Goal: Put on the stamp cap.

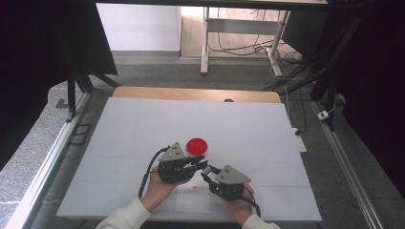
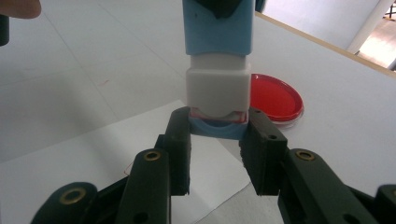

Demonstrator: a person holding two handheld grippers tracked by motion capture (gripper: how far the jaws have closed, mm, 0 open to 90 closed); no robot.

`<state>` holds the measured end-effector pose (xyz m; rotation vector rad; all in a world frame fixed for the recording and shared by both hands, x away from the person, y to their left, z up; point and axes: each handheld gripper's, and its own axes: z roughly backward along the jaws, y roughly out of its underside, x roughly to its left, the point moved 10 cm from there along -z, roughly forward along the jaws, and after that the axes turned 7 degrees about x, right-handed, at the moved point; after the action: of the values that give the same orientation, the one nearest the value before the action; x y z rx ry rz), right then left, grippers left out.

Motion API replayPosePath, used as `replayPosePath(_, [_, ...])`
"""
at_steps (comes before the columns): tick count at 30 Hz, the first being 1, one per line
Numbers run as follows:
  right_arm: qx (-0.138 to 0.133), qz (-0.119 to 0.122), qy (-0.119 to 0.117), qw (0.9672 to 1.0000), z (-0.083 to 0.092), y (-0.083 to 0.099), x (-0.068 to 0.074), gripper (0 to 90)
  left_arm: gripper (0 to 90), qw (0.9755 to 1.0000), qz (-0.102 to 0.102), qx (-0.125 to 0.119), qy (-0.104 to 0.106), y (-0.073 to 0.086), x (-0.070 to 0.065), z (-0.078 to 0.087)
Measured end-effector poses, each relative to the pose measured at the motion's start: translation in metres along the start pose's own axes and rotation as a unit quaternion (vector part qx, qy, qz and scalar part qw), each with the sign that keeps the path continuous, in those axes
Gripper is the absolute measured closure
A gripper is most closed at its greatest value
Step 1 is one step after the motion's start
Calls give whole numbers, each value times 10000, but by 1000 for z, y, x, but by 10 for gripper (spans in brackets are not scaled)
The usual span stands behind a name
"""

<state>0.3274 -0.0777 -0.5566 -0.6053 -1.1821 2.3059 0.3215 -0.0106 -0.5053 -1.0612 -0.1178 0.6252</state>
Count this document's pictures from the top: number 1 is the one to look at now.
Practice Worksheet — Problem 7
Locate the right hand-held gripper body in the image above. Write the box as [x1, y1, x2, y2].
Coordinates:
[208, 164, 252, 202]

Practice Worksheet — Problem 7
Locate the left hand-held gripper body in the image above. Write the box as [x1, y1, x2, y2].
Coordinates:
[157, 141, 196, 185]

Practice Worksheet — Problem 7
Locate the red round dish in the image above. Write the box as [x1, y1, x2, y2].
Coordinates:
[185, 137, 209, 156]

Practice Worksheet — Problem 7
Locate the person's right hand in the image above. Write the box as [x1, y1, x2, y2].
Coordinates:
[219, 182, 256, 226]

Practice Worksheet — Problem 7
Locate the person's left hand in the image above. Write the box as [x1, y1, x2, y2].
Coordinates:
[141, 165, 192, 213]

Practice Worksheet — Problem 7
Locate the white paper sheet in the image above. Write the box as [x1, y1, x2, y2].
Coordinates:
[174, 173, 212, 214]

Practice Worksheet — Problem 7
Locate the large white board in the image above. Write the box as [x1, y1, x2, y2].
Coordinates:
[56, 96, 323, 222]

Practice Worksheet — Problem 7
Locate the white power strip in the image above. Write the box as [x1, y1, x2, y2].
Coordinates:
[290, 127, 308, 153]

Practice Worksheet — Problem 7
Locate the black metal stand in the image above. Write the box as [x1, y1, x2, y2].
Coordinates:
[52, 22, 120, 123]
[264, 12, 367, 132]

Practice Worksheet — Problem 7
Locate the black curtain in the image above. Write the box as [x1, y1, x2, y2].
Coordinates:
[0, 0, 118, 171]
[318, 0, 405, 198]

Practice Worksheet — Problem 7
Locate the left hand-held gripper cable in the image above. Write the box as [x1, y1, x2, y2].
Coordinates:
[137, 145, 171, 199]

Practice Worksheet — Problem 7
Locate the hand-held gripper cable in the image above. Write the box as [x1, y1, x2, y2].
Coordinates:
[238, 187, 262, 219]
[137, 145, 171, 199]

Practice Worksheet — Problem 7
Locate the right hand-held gripper cable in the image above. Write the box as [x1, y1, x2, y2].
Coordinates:
[238, 187, 262, 219]

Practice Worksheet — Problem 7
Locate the aluminium rail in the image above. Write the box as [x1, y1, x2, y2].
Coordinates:
[310, 100, 385, 229]
[6, 92, 92, 229]

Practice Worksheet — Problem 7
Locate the white metal desk frame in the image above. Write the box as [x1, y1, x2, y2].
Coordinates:
[200, 7, 291, 77]

